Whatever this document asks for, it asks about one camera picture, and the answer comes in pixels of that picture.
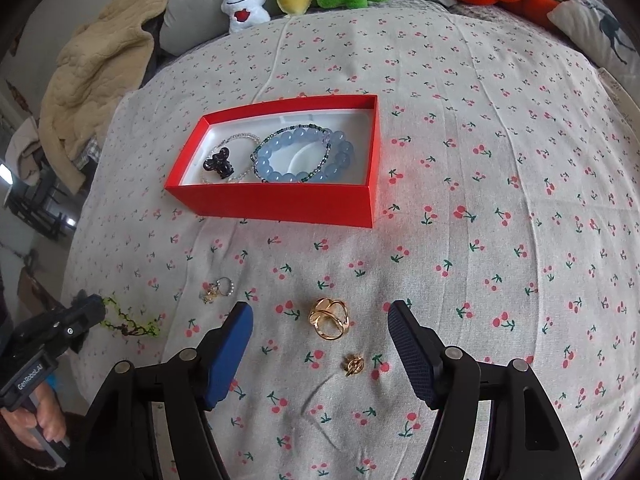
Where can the dark chair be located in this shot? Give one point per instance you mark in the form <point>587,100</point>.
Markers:
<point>45,210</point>

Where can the small gold earring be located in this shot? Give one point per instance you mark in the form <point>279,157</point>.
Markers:
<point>352,365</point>

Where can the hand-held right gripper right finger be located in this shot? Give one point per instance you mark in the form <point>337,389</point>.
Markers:
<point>410,350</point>

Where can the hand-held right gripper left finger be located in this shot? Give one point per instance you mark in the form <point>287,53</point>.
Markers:
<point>232,355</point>

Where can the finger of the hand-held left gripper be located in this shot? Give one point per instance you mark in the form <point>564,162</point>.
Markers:
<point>87,312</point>

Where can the white plush toy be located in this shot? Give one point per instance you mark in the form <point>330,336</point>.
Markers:
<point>245,2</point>

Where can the grey pillow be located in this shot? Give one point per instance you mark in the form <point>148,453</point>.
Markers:
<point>200,25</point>

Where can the beige quilted blanket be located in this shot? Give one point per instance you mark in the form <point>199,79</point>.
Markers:
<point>95,60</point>

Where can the red cardboard box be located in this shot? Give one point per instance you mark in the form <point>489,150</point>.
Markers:
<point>275,205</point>

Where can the person's left hand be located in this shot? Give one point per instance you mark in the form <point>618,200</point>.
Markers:
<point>50,420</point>

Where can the orange carrot plush toy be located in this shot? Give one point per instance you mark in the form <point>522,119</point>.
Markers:
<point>530,7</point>

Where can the white deer print pillow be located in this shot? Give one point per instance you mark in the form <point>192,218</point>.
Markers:
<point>595,30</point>

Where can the cherry print bed sheet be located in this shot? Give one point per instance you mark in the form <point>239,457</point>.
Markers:
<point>500,160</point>

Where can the black hair claw clip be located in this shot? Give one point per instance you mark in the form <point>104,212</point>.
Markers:
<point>217,162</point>

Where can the white cloth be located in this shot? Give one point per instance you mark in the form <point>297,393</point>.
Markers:
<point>25,145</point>

